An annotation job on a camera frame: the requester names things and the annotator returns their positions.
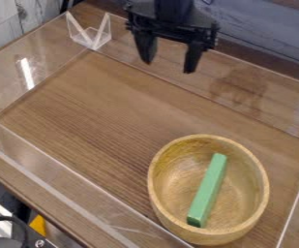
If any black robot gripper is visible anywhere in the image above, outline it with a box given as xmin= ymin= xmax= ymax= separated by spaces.
xmin=124 ymin=0 xmax=220 ymax=74

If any green rectangular block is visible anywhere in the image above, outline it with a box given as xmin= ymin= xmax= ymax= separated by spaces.
xmin=187 ymin=153 xmax=227 ymax=228

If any brown wooden bowl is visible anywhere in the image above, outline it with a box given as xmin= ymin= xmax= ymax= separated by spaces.
xmin=148 ymin=134 xmax=271 ymax=246

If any clear acrylic corner bracket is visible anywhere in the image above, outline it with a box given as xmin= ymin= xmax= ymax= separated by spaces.
xmin=64 ymin=13 xmax=111 ymax=50

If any clear acrylic enclosure wall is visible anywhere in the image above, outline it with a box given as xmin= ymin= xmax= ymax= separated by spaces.
xmin=0 ymin=3 xmax=299 ymax=248

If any black cable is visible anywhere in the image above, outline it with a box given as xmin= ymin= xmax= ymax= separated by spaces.
xmin=0 ymin=215 xmax=30 ymax=248

